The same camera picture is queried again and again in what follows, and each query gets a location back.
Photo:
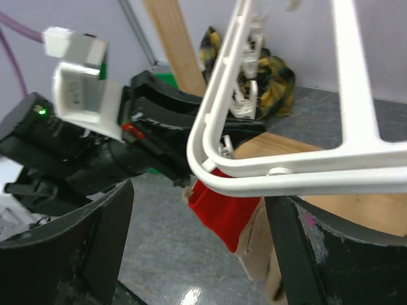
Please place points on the red white snowman sock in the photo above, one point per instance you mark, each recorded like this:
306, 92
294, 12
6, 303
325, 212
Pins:
242, 225

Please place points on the wooden hanger stand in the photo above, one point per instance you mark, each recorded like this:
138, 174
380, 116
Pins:
286, 174

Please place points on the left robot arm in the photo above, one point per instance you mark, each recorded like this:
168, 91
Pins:
63, 164

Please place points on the green plastic bin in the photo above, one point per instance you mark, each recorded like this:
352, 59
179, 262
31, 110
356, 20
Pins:
159, 76

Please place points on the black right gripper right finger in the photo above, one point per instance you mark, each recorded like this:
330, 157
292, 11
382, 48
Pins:
325, 259

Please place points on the white plastic sock hanger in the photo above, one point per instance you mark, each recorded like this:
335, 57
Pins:
286, 143

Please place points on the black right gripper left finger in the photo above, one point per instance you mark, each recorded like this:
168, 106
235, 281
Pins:
74, 259

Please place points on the yellow plaid cloth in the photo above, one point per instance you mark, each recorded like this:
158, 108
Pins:
274, 78

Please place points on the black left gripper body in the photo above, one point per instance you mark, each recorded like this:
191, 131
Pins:
146, 147

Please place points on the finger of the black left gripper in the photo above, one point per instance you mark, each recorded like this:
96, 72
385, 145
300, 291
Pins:
148, 85
148, 112

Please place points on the white hanger clip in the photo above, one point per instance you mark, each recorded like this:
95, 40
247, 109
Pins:
242, 107
252, 49
226, 148

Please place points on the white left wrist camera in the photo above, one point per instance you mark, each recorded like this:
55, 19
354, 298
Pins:
81, 93

